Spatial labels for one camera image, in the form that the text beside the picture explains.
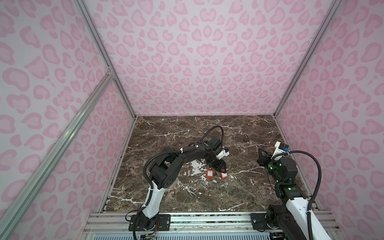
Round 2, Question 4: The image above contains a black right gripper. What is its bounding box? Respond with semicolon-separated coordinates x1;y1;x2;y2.
257;147;284;184

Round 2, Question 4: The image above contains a red padlock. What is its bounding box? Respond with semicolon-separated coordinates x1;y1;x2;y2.
220;170;229;179
206;169;215;179

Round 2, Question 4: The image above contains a small black padlock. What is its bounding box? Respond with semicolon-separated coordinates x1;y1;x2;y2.
243;135;250;143

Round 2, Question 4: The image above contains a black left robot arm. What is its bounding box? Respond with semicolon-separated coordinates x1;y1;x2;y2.
130;138;230;231

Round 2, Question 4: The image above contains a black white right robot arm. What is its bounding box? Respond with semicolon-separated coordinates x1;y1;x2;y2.
257;145;331;240

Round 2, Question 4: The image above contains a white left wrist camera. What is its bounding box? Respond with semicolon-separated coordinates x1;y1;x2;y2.
216;147;230;160

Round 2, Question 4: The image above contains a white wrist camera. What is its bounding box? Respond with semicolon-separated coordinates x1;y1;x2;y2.
216;147;230;160
273;142;290;157

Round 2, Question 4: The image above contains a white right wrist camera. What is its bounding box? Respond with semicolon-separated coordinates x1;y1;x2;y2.
273;142;290;157

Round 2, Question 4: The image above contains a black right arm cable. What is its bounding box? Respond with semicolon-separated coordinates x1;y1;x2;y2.
271;149;323;240

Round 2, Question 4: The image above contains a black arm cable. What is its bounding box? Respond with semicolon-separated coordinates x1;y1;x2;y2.
131;125;225;240
271;149;323;240

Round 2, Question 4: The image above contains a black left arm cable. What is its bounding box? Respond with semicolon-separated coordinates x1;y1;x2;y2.
131;125;225;240

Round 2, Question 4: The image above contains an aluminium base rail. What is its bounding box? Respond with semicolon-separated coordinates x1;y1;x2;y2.
80;209;343;240

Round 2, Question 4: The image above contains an aluminium frame post left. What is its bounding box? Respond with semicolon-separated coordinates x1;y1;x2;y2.
73;0;137;120

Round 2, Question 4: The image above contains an aluminium frame post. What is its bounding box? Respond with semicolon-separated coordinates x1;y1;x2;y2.
73;0;137;120
274;0;344;119

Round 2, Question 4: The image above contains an aluminium frame post right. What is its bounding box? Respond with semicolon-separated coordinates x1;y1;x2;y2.
274;0;344;119

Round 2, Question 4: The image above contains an aluminium diagonal frame bar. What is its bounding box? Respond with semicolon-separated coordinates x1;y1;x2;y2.
1;73;114;240

